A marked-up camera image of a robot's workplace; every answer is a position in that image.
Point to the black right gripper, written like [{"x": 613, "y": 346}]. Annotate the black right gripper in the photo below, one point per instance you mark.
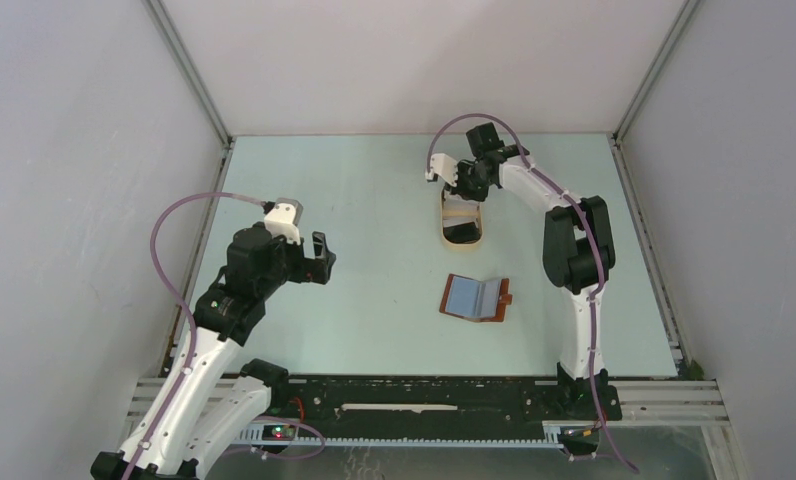
[{"x": 462, "y": 189}]

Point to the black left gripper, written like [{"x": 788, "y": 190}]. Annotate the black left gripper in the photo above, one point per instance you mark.
[{"x": 315, "y": 269}]

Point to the brown leather card holder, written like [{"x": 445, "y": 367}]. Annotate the brown leather card holder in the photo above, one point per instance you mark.
[{"x": 474, "y": 300}]

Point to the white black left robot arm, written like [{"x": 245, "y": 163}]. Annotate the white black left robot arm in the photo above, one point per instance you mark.
[{"x": 177, "y": 438}]

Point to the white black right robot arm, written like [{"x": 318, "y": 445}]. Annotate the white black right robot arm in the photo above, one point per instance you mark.
[{"x": 578, "y": 251}]

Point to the black card in tray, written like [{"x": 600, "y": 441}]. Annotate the black card in tray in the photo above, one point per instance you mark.
[{"x": 462, "y": 234}]

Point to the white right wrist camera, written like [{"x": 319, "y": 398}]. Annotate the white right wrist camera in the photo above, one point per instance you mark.
[{"x": 441, "y": 166}]

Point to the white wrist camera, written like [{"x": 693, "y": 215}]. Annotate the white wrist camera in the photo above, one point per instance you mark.
[
  {"x": 281, "y": 219},
  {"x": 441, "y": 166}
]

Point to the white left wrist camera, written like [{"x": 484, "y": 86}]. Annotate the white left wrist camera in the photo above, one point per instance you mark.
[{"x": 281, "y": 219}]

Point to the aluminium frame rail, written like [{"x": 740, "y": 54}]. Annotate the aluminium frame rail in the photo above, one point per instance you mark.
[{"x": 644, "y": 403}]

